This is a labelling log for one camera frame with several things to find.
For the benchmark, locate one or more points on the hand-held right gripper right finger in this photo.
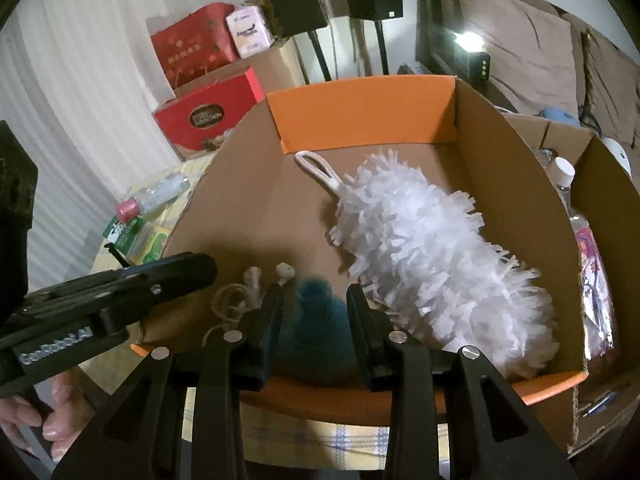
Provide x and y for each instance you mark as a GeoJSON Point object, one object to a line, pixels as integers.
{"type": "Point", "coordinates": [361, 332]}

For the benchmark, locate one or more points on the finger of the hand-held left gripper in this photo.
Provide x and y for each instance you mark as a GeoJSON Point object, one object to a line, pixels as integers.
{"type": "Point", "coordinates": [170, 272]}

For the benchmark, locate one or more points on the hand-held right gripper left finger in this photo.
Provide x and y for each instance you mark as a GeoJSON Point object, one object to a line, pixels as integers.
{"type": "Point", "coordinates": [271, 332]}

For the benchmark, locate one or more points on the teal ribbed toy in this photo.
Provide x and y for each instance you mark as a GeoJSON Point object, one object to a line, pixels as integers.
{"type": "Point", "coordinates": [320, 335]}

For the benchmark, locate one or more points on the green snack packet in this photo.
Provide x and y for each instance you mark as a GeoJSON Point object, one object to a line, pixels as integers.
{"type": "Point", "coordinates": [137, 240]}

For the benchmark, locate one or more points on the clear bottle with pink cap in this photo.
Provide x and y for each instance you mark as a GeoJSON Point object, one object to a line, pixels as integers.
{"type": "Point", "coordinates": [155, 194]}

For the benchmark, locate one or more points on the orange cardboard box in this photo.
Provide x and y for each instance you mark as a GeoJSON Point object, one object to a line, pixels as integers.
{"type": "Point", "coordinates": [260, 200]}

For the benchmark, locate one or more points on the person's left hand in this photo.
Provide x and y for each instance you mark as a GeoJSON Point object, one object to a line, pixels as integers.
{"type": "Point", "coordinates": [60, 420]}

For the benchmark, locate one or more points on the white fluffy duster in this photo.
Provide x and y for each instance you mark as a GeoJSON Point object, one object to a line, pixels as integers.
{"type": "Point", "coordinates": [425, 260]}

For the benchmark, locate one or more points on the red gift box dark label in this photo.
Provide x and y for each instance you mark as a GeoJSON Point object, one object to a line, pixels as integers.
{"type": "Point", "coordinates": [210, 115]}

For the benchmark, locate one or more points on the white curtain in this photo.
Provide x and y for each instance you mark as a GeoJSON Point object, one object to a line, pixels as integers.
{"type": "Point", "coordinates": [75, 85]}

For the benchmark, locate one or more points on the red gift box floral print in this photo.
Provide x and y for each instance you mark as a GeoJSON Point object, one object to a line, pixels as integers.
{"type": "Point", "coordinates": [192, 42]}

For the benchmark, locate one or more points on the clear bottle with white cap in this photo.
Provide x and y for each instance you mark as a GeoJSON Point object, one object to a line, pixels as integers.
{"type": "Point", "coordinates": [564, 180]}

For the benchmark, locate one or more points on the white small carton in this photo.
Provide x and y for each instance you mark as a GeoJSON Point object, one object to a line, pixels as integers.
{"type": "Point", "coordinates": [250, 30]}

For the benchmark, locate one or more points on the black speaker stand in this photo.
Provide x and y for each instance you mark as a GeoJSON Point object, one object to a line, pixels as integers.
{"type": "Point", "coordinates": [381, 47]}
{"type": "Point", "coordinates": [320, 57]}

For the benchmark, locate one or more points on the open brown cardboard box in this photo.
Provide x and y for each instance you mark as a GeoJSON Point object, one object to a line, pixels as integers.
{"type": "Point", "coordinates": [612, 240]}

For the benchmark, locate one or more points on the black device with light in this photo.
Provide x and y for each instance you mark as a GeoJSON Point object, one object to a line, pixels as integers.
{"type": "Point", "coordinates": [472, 62]}

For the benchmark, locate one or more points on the light blue round object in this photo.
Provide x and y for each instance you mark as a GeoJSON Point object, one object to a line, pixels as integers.
{"type": "Point", "coordinates": [559, 115]}

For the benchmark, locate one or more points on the white round object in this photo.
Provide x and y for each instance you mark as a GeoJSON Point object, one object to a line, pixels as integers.
{"type": "Point", "coordinates": [616, 152]}

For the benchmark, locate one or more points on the brown sofa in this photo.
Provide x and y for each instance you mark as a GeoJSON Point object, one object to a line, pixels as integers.
{"type": "Point", "coordinates": [525, 40]}

